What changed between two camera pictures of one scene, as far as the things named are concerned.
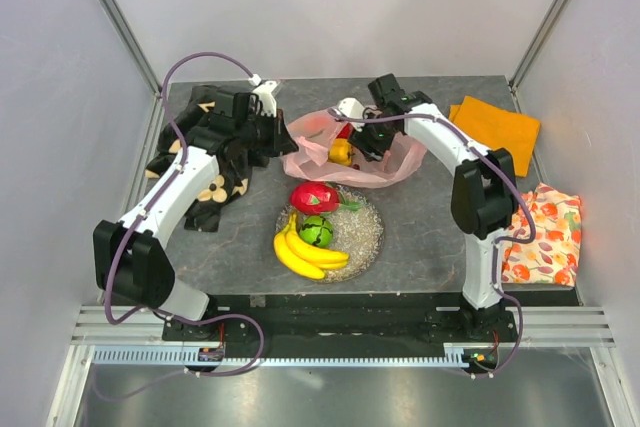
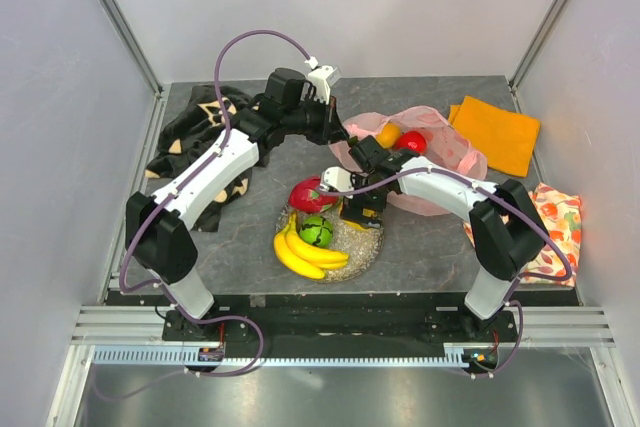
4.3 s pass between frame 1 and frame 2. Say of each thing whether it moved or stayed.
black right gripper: moved
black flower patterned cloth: stayed
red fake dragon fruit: stayed
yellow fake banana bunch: stayed
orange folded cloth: stayed
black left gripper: moved
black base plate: stayed
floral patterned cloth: stayed
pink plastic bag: moved
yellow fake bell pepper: moved
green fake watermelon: stayed
